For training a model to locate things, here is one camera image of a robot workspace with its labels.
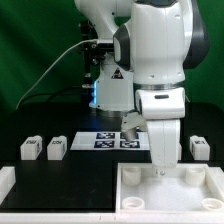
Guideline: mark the white left obstacle block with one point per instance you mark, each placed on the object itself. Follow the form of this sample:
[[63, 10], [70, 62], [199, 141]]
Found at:
[[7, 181]]

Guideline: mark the white marker plate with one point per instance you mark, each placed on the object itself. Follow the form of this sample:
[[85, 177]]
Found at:
[[108, 141]]

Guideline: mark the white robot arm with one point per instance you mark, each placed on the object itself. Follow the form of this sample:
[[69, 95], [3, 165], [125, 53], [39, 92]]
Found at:
[[144, 47]]

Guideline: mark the white front rail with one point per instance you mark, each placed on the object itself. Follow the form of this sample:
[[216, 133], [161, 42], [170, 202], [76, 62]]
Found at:
[[69, 218]]

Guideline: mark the silver camera on stand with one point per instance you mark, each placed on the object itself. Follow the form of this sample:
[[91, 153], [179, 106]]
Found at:
[[106, 44]]

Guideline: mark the black camera stand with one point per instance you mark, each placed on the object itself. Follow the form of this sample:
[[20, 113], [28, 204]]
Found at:
[[87, 32]]

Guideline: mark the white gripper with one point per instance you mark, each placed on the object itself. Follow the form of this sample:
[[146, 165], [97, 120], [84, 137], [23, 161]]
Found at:
[[162, 111]]

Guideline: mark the white square tabletop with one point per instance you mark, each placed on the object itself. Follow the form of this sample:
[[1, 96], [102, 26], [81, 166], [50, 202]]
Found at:
[[183, 189]]

